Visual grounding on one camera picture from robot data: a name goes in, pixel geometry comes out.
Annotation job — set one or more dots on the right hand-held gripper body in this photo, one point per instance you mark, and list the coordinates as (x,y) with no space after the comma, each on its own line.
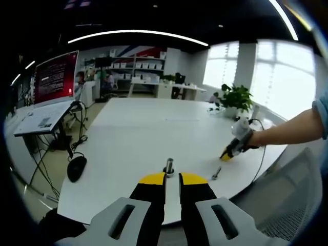
(242,133)

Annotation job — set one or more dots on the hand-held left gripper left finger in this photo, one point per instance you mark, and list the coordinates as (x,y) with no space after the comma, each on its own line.
(148,205)

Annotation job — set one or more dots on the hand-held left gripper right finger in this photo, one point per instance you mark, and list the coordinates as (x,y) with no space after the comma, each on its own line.
(197,205)

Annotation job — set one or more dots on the small threaded stud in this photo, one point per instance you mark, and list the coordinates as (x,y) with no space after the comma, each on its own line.
(217,172)

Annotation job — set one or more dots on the large threaded stud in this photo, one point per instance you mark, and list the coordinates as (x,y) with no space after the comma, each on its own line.
(169,164)

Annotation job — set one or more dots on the white cylindrical cup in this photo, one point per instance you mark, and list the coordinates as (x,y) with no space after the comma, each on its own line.
(256,112)

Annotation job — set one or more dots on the potted green plant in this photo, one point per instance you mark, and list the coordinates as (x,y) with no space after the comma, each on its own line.
(237,96)

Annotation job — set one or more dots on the large bright window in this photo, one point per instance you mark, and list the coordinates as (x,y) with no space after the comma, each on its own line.
(282,77)

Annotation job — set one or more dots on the grey mesh chair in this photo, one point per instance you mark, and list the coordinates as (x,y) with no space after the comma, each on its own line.
(289,194)

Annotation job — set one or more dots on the black computer mouse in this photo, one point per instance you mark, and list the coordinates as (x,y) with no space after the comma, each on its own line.
(76,169)

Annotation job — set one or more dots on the black bag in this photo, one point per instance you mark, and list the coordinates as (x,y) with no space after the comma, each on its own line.
(179,78)

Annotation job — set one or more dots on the white counter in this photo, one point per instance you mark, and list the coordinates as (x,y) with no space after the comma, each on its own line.
(164,89)

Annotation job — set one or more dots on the small green plant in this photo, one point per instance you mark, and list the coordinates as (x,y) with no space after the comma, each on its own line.
(169,77)

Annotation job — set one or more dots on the row of white storage bins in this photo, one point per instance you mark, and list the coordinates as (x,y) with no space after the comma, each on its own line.
(148,66)

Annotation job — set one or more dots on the white cabinet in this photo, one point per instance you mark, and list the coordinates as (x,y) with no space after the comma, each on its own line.
(88,94)

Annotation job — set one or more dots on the white standing desk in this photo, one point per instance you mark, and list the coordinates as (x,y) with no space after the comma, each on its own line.
(43,119)

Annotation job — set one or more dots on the curved ceiling light strip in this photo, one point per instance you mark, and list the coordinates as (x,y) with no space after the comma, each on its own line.
(138,32)

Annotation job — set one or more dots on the black display screen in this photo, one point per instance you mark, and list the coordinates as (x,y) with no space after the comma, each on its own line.
(103,61)

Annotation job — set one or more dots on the red screen monitor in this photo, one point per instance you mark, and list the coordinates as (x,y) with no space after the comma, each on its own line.
(55,77)

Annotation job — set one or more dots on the wall shelf unit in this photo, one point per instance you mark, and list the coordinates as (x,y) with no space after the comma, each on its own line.
(134,69)

